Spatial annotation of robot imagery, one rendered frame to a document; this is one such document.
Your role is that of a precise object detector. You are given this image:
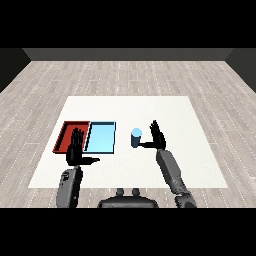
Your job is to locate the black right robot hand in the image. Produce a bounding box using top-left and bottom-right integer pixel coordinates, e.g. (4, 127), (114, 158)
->
(137, 120), (167, 151)

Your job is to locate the red shallow open box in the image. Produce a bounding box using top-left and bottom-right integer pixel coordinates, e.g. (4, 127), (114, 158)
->
(52, 120), (91, 155)

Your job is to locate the dark grey robot body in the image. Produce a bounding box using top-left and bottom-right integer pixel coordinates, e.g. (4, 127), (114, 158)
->
(97, 188), (160, 209)

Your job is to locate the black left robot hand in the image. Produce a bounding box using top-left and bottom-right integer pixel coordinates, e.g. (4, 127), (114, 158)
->
(65, 127), (101, 167)

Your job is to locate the small blue can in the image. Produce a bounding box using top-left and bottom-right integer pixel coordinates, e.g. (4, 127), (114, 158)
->
(130, 127), (143, 149)

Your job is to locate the light blue shallow open box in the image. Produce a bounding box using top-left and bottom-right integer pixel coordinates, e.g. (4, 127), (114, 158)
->
(82, 121), (117, 155)

